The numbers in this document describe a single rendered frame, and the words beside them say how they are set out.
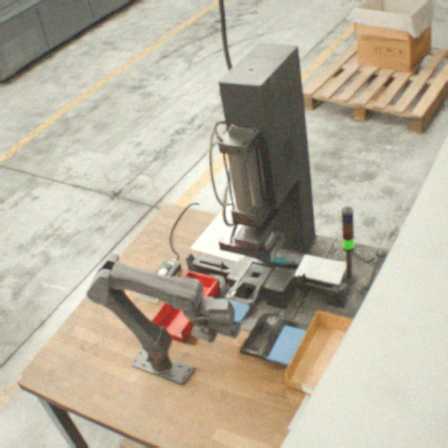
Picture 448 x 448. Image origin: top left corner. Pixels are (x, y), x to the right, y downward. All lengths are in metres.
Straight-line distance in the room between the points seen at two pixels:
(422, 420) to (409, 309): 0.19
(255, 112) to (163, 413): 0.90
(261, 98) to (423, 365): 0.98
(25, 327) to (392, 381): 2.93
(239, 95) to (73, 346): 0.99
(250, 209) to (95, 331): 0.70
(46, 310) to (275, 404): 2.10
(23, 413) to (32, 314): 0.70
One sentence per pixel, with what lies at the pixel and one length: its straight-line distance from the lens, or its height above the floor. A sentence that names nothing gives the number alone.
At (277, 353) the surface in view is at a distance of 1.85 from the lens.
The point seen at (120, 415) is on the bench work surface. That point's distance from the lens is 1.85.
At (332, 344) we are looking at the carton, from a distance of 1.88.
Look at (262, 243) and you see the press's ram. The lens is 1.84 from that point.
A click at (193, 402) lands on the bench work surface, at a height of 0.90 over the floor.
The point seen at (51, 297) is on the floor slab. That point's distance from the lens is 3.68.
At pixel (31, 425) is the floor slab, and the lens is 3.12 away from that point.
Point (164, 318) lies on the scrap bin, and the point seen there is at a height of 0.91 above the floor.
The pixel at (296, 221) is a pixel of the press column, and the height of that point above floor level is 1.05.
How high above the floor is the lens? 2.37
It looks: 39 degrees down
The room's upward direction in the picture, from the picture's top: 11 degrees counter-clockwise
